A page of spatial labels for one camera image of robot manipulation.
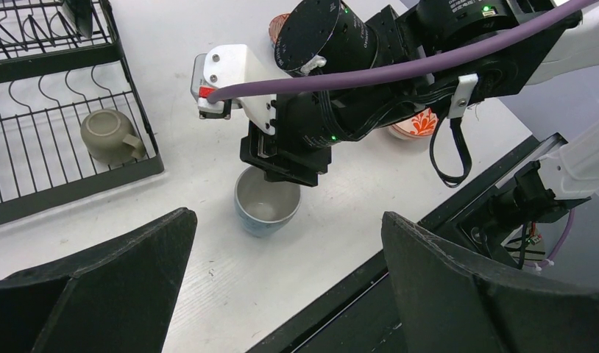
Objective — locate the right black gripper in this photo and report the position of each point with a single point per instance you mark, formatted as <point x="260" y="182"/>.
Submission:
<point x="300" y="149"/>

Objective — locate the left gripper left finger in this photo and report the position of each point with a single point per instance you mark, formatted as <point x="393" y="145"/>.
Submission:
<point x="116" y="296"/>

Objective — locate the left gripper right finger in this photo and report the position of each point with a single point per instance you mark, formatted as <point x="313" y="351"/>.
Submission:
<point x="451" y="299"/>

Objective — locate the white and blue cup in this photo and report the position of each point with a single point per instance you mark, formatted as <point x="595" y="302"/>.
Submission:
<point x="264" y="207"/>

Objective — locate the olive green ceramic mug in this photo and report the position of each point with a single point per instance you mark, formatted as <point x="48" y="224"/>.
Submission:
<point x="110" y="138"/>

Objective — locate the black round plate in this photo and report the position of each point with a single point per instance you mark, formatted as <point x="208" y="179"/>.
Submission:
<point x="80" y="14"/>

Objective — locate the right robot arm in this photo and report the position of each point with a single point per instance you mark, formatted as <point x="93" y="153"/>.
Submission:
<point x="350" y="77"/>

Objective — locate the red patterned upturned bowl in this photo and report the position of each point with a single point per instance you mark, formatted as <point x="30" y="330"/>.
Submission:
<point x="275" y="27"/>

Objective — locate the orange floral bowl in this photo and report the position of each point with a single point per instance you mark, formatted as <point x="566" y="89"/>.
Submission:
<point x="421" y="126"/>

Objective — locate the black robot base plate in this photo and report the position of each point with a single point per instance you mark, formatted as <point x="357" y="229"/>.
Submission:
<point x="360" y="313"/>

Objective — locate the black wire dish rack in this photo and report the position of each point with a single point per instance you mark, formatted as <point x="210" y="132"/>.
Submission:
<point x="51" y="78"/>

